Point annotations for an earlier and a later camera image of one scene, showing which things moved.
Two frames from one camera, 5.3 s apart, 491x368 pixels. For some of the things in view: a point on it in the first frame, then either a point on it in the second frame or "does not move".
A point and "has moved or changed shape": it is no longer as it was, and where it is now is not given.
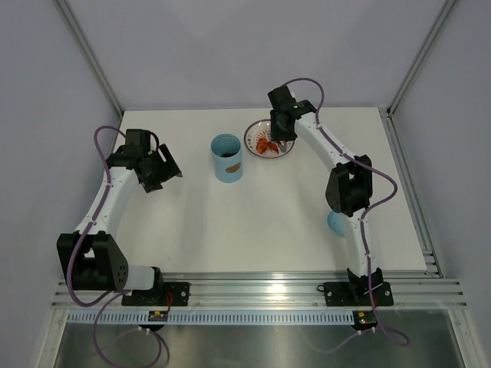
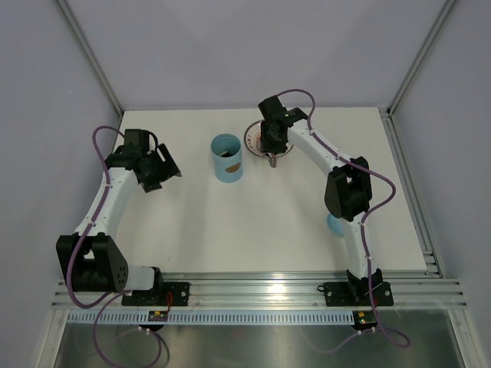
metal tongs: x=283 y=145 has moved or changed shape
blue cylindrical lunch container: x=227 y=152 does not move
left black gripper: x=168 y=169 does not move
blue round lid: x=337 y=222 does not move
